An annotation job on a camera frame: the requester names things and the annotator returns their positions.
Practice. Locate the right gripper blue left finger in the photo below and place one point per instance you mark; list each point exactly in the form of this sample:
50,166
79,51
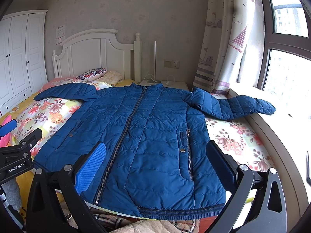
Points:
89,167

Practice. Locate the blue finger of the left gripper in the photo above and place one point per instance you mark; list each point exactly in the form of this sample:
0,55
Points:
8,127

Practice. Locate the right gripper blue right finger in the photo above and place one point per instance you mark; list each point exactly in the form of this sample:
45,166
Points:
224,166

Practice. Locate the blue quilted puffer jacket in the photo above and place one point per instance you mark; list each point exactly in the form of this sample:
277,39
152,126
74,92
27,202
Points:
152,199

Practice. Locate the grey gloved left hand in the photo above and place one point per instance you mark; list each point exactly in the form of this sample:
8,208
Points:
11,189

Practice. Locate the white wardrobe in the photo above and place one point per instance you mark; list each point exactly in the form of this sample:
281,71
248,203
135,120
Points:
23,71

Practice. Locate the beige dotted pillow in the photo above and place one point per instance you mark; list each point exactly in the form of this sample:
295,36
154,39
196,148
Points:
111,78

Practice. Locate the colourful patterned pillow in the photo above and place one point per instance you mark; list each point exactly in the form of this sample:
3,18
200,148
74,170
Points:
93,74

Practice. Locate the silver pole desk lamp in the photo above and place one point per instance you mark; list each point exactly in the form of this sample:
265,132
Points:
154,58

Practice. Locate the white bedside table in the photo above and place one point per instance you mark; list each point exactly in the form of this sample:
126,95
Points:
177,85

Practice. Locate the white wooden headboard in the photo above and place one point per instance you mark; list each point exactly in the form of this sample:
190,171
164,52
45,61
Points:
97,48

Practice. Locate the patterned window curtain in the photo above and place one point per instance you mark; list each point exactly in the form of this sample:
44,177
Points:
233,45

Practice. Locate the dark framed window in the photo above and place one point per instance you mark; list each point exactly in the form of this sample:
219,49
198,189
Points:
286,61

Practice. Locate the white charger with cable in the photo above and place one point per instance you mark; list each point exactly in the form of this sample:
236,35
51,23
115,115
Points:
150,79

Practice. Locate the wall paper notice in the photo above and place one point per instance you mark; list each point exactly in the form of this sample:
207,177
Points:
60,34

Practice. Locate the wall power socket plate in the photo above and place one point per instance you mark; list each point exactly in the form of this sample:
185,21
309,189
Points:
171,64

